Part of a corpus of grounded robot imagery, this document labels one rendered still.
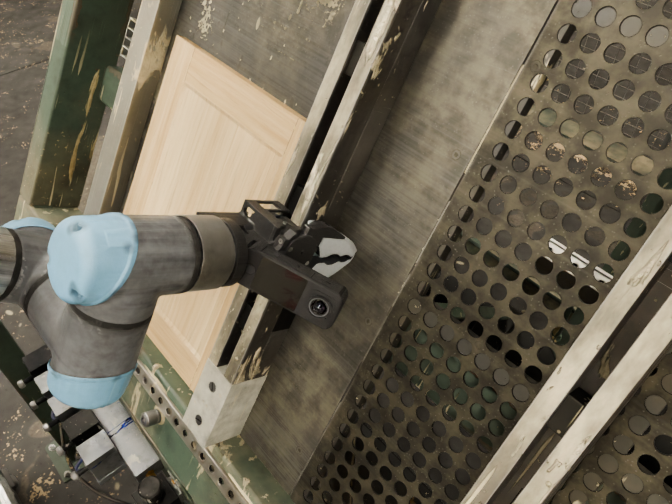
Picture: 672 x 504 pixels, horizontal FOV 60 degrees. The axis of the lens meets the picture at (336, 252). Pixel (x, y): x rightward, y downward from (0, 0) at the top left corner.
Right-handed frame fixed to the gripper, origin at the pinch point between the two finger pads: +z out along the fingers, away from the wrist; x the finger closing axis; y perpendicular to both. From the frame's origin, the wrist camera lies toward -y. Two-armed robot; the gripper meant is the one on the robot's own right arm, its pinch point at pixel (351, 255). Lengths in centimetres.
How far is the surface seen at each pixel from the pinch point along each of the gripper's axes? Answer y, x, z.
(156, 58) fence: 53, -5, 0
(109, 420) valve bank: 31, 57, -2
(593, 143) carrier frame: 17, -20, 112
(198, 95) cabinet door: 39.3, -4.4, 0.2
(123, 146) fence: 53, 12, -1
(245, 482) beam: -2.3, 38.0, -2.2
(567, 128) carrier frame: 26, -20, 113
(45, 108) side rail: 79, 17, -4
